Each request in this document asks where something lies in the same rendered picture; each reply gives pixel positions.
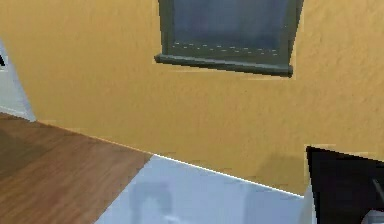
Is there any dark grey framed window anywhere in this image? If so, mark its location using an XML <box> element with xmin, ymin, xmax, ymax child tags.
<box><xmin>153</xmin><ymin>0</ymin><xmax>305</xmax><ymax>78</ymax></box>

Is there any black cabinet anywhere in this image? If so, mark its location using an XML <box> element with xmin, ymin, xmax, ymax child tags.
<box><xmin>305</xmin><ymin>145</ymin><xmax>384</xmax><ymax>224</ymax></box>

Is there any white room door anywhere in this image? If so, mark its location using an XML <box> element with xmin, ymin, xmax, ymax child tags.
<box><xmin>0</xmin><ymin>39</ymin><xmax>37</xmax><ymax>122</ymax></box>

